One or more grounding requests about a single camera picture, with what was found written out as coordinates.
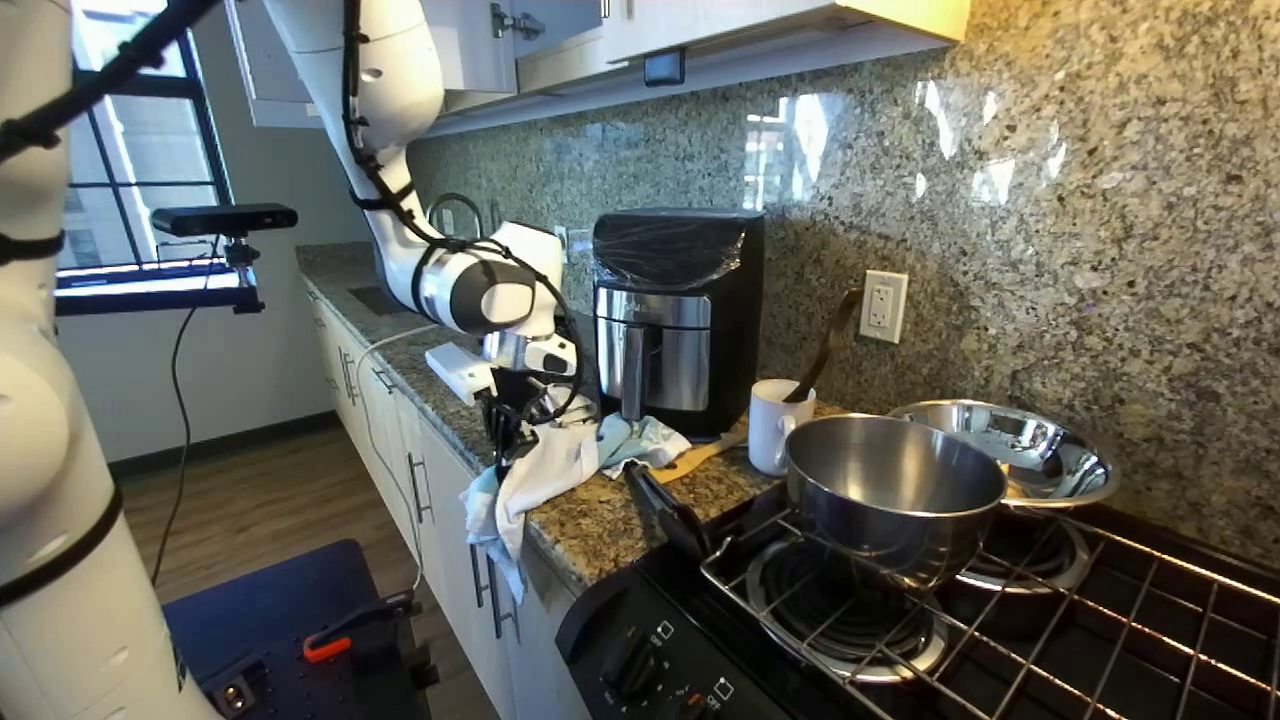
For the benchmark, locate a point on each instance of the white and blue folded towel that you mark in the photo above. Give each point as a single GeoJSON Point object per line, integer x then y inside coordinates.
{"type": "Point", "coordinates": [644, 442]}

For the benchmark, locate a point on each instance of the orange and black bar clamp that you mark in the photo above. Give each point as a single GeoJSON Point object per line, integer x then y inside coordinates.
{"type": "Point", "coordinates": [326, 650]}

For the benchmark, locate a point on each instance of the black coil burner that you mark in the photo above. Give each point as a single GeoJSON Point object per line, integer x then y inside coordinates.
{"type": "Point", "coordinates": [840, 623]}
{"type": "Point", "coordinates": [1032, 552]}

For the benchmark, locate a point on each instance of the white ceramic mug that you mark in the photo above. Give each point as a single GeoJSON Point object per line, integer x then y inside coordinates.
{"type": "Point", "coordinates": [769, 427]}

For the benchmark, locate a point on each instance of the shallow stainless steel bowl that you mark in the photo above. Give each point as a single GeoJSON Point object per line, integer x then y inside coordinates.
{"type": "Point", "coordinates": [1026, 454]}

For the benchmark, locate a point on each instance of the white towel with blue leaf band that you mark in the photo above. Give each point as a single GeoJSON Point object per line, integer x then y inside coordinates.
{"type": "Point", "coordinates": [541, 483]}

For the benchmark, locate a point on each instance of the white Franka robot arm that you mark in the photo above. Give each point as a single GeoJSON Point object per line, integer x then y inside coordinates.
{"type": "Point", "coordinates": [403, 82]}

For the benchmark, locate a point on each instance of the black and steel coffee maker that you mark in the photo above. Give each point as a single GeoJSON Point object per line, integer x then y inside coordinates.
{"type": "Point", "coordinates": [683, 307]}

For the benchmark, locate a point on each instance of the black stereo camera on stand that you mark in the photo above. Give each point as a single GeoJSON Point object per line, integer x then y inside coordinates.
{"type": "Point", "coordinates": [221, 221]}

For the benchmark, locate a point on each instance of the black tongs with steel arms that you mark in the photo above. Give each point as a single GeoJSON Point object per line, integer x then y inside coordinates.
{"type": "Point", "coordinates": [665, 515]}

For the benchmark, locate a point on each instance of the white upper cabinets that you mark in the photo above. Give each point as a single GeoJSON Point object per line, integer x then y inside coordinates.
{"type": "Point", "coordinates": [574, 40]}

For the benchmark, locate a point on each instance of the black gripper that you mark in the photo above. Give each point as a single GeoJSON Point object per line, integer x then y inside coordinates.
{"type": "Point", "coordinates": [512, 401]}

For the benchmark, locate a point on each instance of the white wall outlet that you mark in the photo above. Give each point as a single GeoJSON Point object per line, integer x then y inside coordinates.
{"type": "Point", "coordinates": [884, 307]}

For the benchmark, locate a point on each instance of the large stainless steel pot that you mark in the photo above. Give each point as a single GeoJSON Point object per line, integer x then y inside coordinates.
{"type": "Point", "coordinates": [884, 485]}

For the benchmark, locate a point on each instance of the light grey lower cabinets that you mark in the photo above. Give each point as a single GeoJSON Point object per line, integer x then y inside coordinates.
{"type": "Point", "coordinates": [455, 563]}

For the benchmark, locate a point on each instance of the small black under-cabinet box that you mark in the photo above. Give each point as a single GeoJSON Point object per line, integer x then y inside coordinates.
{"type": "Point", "coordinates": [665, 65]}

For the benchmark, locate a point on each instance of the window with dark frame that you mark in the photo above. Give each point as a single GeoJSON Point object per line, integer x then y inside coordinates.
{"type": "Point", "coordinates": [147, 147]}

